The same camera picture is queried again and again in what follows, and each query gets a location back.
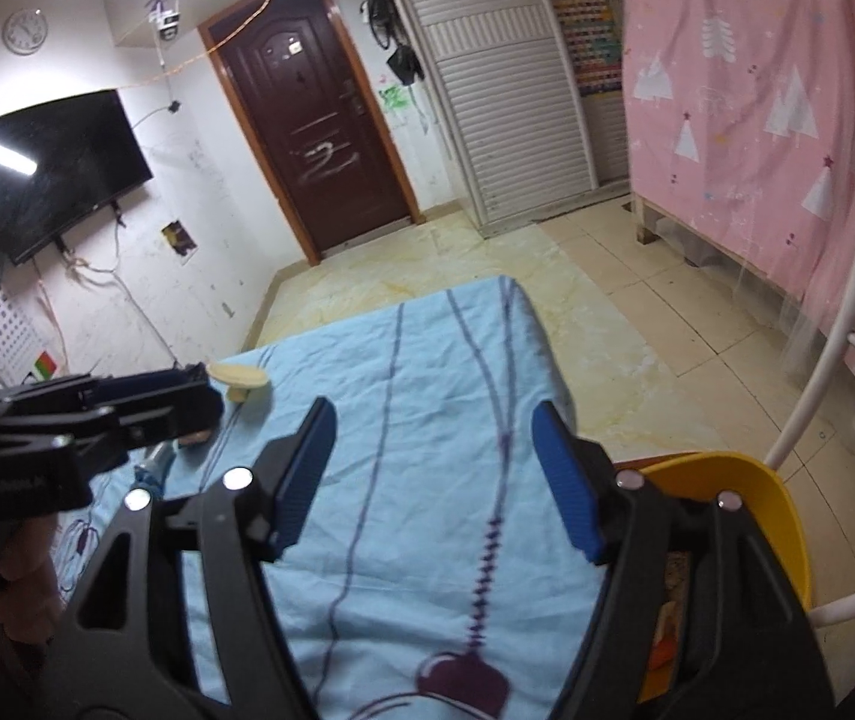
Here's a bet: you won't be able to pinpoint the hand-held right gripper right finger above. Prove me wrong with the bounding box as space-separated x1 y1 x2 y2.
528 399 841 720

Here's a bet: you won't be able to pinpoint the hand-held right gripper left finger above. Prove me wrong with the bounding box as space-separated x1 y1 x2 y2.
41 396 338 720

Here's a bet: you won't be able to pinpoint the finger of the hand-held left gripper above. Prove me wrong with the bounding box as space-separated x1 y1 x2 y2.
0 388 224 466
0 366 207 421

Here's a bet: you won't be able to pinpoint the blue sock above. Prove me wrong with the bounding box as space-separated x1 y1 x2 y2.
134 442 173 488

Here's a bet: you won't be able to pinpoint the cream round disc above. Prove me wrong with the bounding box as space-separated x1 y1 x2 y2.
208 362 272 404

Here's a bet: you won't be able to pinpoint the yellow plastic bin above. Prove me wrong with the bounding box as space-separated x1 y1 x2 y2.
633 451 814 706

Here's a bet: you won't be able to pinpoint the person's left hand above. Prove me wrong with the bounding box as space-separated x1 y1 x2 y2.
0 517 61 642

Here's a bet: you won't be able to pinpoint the eye chart poster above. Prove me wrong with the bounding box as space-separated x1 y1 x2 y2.
0 292 61 391

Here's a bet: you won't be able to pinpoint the light blue bed sheet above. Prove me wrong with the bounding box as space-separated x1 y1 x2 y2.
52 275 623 720

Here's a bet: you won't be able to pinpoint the dark brown door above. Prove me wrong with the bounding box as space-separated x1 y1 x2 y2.
198 0 422 265

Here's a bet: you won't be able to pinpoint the white louvered wardrobe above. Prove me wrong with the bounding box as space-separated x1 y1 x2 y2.
367 0 634 239

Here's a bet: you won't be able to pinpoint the pink tree print curtain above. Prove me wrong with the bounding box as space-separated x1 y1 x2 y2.
611 0 855 406

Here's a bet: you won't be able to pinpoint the hanging black bags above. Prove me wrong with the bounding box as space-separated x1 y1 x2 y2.
363 0 424 87

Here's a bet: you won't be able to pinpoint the colourful grid poster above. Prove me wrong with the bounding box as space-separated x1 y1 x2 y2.
547 0 623 98

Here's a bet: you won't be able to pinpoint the white television cables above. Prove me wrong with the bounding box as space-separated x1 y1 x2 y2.
33 225 173 361

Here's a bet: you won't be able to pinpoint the black wall television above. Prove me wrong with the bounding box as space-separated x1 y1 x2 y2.
0 88 154 266

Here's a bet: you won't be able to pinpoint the wooden bed frame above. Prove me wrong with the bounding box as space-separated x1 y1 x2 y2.
631 191 803 316

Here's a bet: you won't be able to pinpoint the orange string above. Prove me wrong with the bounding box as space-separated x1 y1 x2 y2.
119 0 286 91

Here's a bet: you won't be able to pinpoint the white security camera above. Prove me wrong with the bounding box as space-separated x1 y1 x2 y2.
146 0 182 38

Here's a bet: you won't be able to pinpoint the round wall clock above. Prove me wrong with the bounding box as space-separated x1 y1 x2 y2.
1 9 48 55

